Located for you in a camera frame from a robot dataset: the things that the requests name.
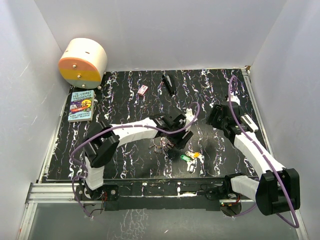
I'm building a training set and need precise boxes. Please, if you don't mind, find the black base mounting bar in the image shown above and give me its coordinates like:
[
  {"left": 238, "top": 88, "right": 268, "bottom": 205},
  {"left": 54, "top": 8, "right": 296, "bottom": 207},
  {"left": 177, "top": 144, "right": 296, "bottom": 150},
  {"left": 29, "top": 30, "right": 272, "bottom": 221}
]
[{"left": 71, "top": 177, "right": 247, "bottom": 212}]

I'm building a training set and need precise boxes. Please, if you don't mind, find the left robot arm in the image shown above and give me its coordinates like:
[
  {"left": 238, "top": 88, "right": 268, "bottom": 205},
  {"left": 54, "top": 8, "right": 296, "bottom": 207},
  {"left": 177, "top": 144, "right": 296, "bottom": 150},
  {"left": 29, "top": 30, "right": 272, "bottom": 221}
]
[{"left": 83, "top": 108, "right": 197, "bottom": 200}]

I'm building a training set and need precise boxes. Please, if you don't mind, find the aluminium frame rail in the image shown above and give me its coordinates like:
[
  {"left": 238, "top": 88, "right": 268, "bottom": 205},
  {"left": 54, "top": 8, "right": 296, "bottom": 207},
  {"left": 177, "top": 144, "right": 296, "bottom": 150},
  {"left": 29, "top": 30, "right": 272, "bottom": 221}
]
[{"left": 17, "top": 178, "right": 308, "bottom": 240}]

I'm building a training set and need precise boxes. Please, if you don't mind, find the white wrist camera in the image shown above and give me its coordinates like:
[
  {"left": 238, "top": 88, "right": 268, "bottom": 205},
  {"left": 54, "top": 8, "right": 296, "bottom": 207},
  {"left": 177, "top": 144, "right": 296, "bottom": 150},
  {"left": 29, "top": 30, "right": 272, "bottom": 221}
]
[
  {"left": 185, "top": 108, "right": 197, "bottom": 132},
  {"left": 226, "top": 94, "right": 241, "bottom": 106}
]

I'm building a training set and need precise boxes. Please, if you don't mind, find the metal keyring with keys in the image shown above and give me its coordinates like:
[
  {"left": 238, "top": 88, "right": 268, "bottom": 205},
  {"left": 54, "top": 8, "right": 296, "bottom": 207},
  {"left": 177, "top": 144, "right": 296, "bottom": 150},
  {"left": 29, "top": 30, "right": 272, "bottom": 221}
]
[{"left": 149, "top": 136, "right": 174, "bottom": 154}]

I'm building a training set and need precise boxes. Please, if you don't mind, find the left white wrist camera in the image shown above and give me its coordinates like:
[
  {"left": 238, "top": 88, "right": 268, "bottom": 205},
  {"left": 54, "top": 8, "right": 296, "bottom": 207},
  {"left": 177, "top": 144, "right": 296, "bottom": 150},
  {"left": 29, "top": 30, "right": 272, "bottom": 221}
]
[{"left": 185, "top": 108, "right": 197, "bottom": 132}]

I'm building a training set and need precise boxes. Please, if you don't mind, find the green key tag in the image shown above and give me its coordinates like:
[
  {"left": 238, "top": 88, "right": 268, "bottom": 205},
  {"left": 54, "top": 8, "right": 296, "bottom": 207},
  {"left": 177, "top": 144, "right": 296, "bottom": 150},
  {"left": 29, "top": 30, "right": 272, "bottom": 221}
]
[{"left": 180, "top": 154, "right": 190, "bottom": 162}]

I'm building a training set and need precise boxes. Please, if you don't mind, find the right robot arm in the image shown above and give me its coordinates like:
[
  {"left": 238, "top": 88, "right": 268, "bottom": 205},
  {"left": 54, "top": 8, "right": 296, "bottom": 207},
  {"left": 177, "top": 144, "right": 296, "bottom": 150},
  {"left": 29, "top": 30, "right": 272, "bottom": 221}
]
[{"left": 206, "top": 101, "right": 301, "bottom": 216}]

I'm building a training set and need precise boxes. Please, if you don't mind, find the small red white box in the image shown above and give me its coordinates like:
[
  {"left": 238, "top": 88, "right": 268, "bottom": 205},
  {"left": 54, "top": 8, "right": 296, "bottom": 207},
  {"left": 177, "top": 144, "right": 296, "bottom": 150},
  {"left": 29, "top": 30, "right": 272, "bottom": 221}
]
[{"left": 137, "top": 85, "right": 148, "bottom": 96}]

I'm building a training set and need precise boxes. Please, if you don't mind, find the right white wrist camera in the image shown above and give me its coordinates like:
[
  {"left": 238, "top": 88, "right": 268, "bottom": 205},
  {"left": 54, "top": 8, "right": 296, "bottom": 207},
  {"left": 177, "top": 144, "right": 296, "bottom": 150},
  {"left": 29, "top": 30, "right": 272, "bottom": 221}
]
[{"left": 226, "top": 94, "right": 241, "bottom": 106}]

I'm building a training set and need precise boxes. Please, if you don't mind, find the black stapler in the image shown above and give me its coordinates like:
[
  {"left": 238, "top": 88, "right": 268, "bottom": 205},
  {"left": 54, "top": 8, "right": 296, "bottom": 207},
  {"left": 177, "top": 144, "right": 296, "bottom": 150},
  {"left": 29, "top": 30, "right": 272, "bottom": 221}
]
[{"left": 162, "top": 74, "right": 177, "bottom": 96}]

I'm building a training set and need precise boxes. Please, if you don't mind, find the blue treehouse paperback book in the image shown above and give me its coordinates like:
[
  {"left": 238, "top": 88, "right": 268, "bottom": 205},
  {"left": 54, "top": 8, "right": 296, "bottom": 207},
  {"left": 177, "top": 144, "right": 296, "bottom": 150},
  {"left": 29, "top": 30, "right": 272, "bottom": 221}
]
[{"left": 68, "top": 90, "right": 95, "bottom": 123}]

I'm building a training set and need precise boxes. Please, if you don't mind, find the round pastel drawer box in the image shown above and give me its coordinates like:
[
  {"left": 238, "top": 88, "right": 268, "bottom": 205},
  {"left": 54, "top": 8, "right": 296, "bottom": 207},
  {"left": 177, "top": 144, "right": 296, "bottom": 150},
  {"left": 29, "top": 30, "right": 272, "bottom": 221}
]
[{"left": 58, "top": 37, "right": 108, "bottom": 90}]

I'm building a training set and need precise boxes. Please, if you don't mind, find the white grey eraser block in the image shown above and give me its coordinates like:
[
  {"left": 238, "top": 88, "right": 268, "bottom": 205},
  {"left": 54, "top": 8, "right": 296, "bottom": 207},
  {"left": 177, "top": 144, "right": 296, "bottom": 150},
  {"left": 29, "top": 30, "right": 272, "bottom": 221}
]
[{"left": 240, "top": 114, "right": 259, "bottom": 133}]

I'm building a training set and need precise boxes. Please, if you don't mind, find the white key tag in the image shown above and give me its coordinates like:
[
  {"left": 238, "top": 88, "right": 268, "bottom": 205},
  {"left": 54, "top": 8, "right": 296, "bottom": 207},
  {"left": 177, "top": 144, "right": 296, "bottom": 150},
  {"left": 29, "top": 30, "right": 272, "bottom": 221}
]
[{"left": 187, "top": 161, "right": 196, "bottom": 174}]

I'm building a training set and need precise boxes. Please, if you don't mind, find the yellow key tag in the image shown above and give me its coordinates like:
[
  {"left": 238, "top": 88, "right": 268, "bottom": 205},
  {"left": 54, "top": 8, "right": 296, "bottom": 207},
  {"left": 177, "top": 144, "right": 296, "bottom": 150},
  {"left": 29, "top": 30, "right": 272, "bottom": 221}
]
[{"left": 193, "top": 152, "right": 201, "bottom": 158}]

